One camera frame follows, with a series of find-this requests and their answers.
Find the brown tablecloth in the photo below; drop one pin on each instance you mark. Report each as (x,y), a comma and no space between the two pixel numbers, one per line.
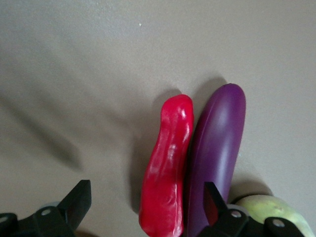
(86,74)

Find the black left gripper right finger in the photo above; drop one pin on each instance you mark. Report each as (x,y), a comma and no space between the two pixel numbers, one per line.
(222,219)

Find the red chili pepper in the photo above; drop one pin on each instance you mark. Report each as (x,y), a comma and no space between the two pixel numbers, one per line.
(168,168)

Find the long purple eggplant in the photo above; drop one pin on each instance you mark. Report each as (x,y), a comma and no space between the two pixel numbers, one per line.
(217,138)

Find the pink yellow peach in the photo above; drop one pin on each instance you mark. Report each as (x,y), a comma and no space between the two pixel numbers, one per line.
(261,207)

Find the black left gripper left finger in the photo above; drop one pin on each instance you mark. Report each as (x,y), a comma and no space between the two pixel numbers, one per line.
(71,212)

